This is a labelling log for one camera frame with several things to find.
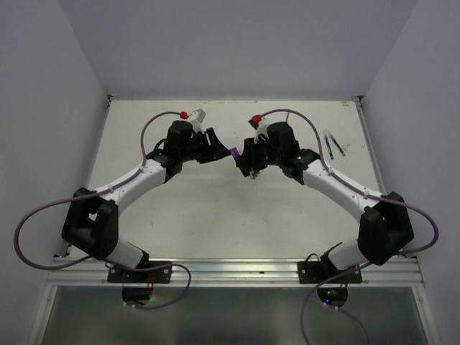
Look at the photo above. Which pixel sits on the aluminium mounting rail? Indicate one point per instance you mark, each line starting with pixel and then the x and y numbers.
pixel 248 273

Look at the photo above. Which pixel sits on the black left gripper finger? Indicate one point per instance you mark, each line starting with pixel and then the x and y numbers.
pixel 217 154
pixel 214 142

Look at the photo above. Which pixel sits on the purple capped black marker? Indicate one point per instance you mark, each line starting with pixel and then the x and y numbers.
pixel 235 153

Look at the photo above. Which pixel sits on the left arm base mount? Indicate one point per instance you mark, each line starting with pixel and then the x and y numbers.
pixel 138 287

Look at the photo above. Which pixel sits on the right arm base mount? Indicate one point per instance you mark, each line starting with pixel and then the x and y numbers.
pixel 315 269

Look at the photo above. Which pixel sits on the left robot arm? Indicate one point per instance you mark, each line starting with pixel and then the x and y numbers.
pixel 92 222

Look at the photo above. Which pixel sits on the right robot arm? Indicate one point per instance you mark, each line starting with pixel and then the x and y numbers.
pixel 384 225

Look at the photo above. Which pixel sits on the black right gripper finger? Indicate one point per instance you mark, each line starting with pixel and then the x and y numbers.
pixel 245 166
pixel 248 152

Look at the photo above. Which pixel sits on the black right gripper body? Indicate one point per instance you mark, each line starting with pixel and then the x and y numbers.
pixel 266 154

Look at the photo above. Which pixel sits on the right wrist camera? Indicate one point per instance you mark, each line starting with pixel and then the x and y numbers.
pixel 260 125

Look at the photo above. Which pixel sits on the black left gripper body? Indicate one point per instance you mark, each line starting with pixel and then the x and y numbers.
pixel 200 147

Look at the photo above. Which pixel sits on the teal gel pen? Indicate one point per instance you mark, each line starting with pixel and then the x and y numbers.
pixel 336 143

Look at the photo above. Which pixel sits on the dark blue gel pen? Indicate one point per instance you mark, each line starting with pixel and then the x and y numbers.
pixel 328 145

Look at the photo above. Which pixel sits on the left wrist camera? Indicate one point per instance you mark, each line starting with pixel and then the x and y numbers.
pixel 196 118

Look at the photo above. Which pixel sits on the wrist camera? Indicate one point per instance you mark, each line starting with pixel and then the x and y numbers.
pixel 196 118
pixel 260 125

